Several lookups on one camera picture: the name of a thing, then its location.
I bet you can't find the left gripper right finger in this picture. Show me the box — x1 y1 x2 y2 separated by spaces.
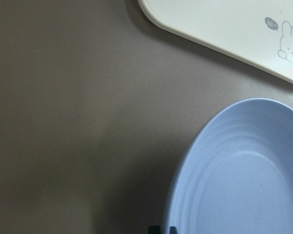
169 226 178 234

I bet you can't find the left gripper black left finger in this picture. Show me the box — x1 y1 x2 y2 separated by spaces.
148 226 161 234

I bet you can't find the blue plate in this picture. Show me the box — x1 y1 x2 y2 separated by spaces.
161 98 293 234

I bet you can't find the cream rabbit tray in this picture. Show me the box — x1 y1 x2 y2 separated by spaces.
139 0 293 84

